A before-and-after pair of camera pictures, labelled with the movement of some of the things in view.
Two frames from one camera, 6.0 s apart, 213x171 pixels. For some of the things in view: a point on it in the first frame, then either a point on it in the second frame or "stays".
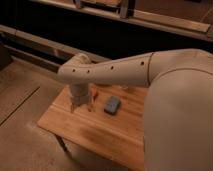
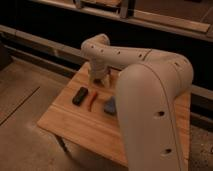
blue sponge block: x=112 y=105 stays
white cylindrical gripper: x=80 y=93 to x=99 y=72
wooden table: x=109 y=129 stays
